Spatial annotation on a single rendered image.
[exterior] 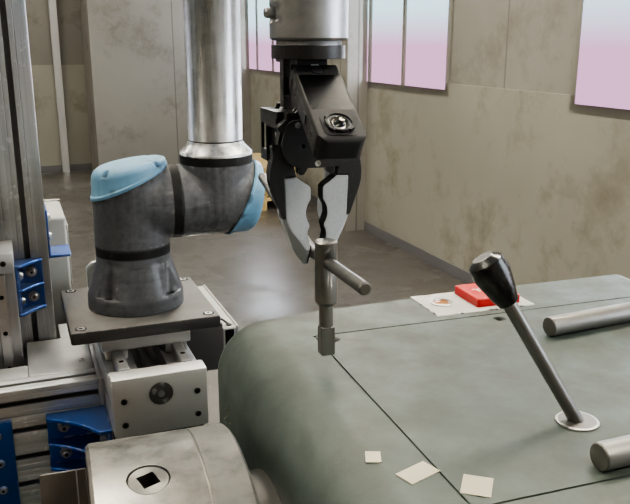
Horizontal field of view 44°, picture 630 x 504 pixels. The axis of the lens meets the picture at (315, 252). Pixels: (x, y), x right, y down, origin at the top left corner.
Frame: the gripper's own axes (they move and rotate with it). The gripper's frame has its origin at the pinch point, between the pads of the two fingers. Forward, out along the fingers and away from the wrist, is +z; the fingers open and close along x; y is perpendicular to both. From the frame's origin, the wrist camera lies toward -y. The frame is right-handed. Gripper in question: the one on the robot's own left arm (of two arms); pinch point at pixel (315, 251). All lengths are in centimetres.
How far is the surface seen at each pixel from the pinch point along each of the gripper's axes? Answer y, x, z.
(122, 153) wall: 861, -55, 108
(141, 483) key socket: -14.2, 19.5, 13.8
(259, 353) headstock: 4.0, 4.9, 11.8
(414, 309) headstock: 9.5, -16.0, 11.1
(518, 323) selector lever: -19.4, -11.1, 2.0
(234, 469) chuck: -15.6, 12.2, 13.2
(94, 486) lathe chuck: -14.8, 23.1, 13.0
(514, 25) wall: 334, -236, -29
